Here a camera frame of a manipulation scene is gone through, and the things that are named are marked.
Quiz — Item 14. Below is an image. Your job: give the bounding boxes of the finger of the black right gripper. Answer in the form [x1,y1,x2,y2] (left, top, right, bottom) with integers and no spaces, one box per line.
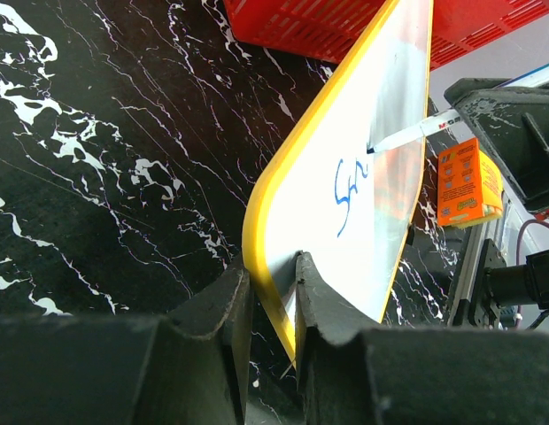
[455,86,549,217]
[444,78,509,109]

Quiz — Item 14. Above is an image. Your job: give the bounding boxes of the red plastic shopping basket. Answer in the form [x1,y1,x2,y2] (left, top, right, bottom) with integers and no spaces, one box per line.
[224,0,549,70]

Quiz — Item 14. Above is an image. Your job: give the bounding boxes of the white blue whiteboard marker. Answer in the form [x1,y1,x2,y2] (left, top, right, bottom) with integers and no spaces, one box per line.
[366,60,549,155]

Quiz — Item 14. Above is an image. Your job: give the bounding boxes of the yellow framed whiteboard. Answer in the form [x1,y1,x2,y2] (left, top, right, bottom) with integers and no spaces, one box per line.
[242,1,434,362]

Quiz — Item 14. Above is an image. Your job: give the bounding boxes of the orange sponge package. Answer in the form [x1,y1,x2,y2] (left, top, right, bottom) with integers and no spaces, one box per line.
[437,138,504,228]

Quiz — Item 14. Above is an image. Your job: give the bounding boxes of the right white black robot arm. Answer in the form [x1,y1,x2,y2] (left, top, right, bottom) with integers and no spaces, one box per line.
[445,74,549,328]

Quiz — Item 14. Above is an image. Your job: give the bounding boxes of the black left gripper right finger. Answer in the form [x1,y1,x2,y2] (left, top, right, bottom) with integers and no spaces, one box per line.
[296,252,549,424]

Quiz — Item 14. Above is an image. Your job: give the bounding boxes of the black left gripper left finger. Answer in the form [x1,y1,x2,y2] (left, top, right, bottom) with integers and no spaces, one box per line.
[0,258,253,424]

